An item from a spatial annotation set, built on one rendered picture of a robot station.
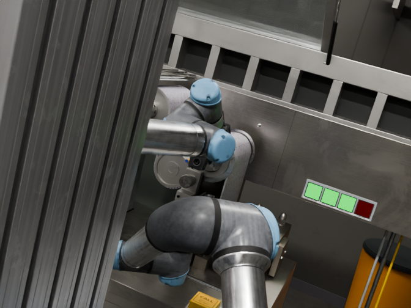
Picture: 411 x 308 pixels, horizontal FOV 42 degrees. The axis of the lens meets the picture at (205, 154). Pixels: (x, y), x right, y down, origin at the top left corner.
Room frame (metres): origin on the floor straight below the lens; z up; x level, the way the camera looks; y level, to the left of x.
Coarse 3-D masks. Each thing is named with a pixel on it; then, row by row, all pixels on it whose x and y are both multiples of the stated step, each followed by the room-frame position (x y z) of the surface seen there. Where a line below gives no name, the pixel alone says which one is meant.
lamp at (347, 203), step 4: (344, 196) 1.81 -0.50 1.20; (348, 196) 1.80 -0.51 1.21; (340, 200) 1.81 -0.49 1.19; (344, 200) 1.81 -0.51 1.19; (348, 200) 1.80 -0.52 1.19; (352, 200) 1.80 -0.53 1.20; (340, 204) 1.81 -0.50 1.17; (344, 204) 1.81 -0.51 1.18; (348, 204) 1.80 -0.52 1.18; (352, 204) 1.80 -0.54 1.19; (344, 208) 1.80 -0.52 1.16; (348, 208) 1.80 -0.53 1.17; (352, 208) 1.80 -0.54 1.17
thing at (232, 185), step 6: (246, 168) 1.83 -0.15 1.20; (234, 174) 1.68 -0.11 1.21; (240, 174) 1.77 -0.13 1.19; (228, 180) 1.63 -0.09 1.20; (234, 180) 1.71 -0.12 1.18; (240, 180) 1.79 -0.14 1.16; (228, 186) 1.65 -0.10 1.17; (234, 186) 1.73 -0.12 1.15; (240, 186) 1.82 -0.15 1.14; (222, 192) 1.61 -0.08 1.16; (228, 192) 1.67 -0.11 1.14; (234, 192) 1.76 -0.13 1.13; (222, 198) 1.62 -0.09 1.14; (228, 198) 1.70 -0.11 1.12; (234, 198) 1.78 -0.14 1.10
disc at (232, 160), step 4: (232, 156) 1.60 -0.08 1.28; (232, 160) 1.60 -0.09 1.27; (232, 164) 1.60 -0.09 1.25; (228, 168) 1.60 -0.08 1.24; (232, 168) 1.60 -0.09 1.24; (224, 172) 1.60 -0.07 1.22; (228, 172) 1.60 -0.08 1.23; (204, 176) 1.62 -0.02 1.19; (220, 176) 1.61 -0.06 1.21; (224, 176) 1.60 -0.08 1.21; (204, 180) 1.62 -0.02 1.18; (208, 180) 1.62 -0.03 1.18; (212, 180) 1.61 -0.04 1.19; (216, 180) 1.61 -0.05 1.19; (220, 180) 1.61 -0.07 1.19
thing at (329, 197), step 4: (324, 192) 1.83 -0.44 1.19; (328, 192) 1.82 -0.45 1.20; (332, 192) 1.82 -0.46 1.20; (336, 192) 1.82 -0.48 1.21; (324, 196) 1.83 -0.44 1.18; (328, 196) 1.82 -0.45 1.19; (332, 196) 1.82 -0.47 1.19; (336, 196) 1.82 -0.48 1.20; (324, 200) 1.83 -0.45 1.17; (328, 200) 1.82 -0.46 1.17; (332, 200) 1.82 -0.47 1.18; (336, 200) 1.81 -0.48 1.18; (332, 204) 1.82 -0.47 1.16
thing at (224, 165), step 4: (228, 160) 1.60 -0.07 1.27; (224, 164) 1.60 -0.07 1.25; (228, 164) 1.60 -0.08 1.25; (220, 168) 1.60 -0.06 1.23; (224, 168) 1.60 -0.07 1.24; (204, 172) 1.61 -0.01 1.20; (208, 172) 1.61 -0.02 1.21; (212, 172) 1.61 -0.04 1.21; (216, 172) 1.60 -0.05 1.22; (220, 172) 1.60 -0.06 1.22; (208, 176) 1.61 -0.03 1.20; (212, 176) 1.61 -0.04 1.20; (216, 176) 1.60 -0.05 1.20
